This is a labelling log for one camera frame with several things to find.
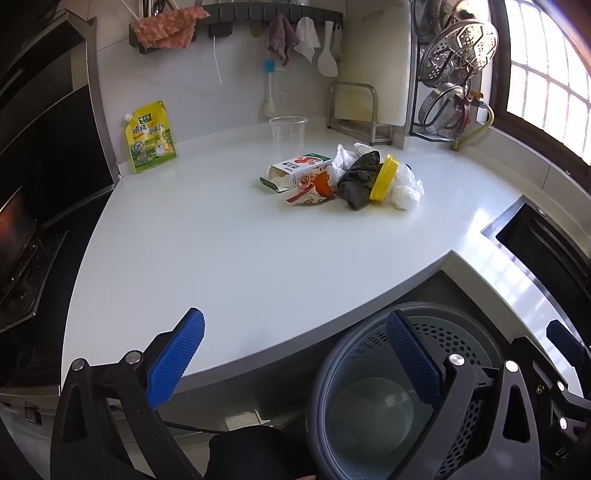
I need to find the clear plastic cup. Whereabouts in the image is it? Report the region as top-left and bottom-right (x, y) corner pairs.
(269, 116), (308, 148)

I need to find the white crumpled tissue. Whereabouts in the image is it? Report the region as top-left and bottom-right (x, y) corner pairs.
(330, 144), (357, 183)

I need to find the dark wall hook rail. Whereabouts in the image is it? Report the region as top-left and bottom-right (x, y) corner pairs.
(129, 2), (345, 47)

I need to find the large white cutting board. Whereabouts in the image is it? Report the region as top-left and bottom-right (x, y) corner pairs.
(335, 0), (414, 127)

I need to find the glass pot lid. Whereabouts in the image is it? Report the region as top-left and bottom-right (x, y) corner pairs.
(418, 83), (472, 134)

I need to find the dark grey cloth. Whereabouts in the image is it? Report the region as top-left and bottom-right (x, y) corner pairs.
(337, 150), (383, 212)

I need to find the yellow plastic lid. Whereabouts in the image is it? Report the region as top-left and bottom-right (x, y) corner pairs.
(369, 154), (401, 204)

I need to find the white rice paddle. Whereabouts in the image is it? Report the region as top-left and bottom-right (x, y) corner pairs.
(317, 21), (339, 78)

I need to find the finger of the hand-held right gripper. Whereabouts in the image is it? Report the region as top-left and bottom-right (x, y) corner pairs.
(510, 337), (583, 432)
(546, 319), (591, 370)

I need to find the black cable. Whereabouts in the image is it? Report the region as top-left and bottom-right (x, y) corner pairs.
(161, 419), (219, 435)

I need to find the perforated metal steamer plate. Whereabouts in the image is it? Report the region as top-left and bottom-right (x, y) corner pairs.
(421, 19), (500, 86)

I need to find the window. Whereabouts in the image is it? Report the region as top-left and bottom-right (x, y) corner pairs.
(489, 0), (591, 167)

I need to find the purple grey hanging cloth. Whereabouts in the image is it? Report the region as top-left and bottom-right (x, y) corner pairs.
(268, 14), (300, 68)

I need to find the yellow gas hose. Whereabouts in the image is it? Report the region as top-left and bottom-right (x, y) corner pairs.
(450, 104), (495, 151)

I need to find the person's black clothing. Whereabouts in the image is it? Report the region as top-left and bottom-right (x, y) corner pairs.
(205, 425), (315, 480)

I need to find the grey perforated trash bin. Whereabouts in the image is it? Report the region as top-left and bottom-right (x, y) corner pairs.
(305, 301), (542, 480)

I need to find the black stove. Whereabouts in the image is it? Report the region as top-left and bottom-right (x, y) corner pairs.
(0, 185), (70, 333)

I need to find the pink dish cloth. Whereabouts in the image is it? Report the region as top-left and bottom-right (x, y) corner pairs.
(130, 7), (211, 51)

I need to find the steel kitchen sink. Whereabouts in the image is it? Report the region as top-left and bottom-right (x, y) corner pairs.
(480, 195), (591, 333)

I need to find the white hanging cloth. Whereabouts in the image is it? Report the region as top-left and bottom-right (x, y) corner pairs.
(293, 16), (321, 64)

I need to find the metal cutting board rack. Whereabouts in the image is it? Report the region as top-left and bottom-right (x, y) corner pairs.
(327, 82), (407, 149)

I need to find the black wire lid rack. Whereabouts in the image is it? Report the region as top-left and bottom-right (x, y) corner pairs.
(409, 0), (485, 144)

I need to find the blue handled bottle brush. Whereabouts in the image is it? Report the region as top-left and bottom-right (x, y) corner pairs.
(261, 60), (278, 118)

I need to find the white red green carton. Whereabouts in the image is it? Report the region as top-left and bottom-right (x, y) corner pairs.
(259, 154), (334, 193)

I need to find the small yellowish cutting board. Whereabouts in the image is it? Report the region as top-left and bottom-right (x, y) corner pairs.
(334, 88), (373, 122)

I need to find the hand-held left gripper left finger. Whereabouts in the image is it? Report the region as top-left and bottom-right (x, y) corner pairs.
(50, 307), (206, 480)

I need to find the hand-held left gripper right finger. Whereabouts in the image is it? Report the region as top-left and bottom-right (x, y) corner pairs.
(386, 310), (542, 480)

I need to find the yellow green spout pouch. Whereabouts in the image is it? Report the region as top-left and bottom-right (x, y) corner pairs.
(122, 100), (178, 175)

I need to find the red gas valve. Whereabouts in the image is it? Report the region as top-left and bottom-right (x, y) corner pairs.
(462, 91), (484, 126)

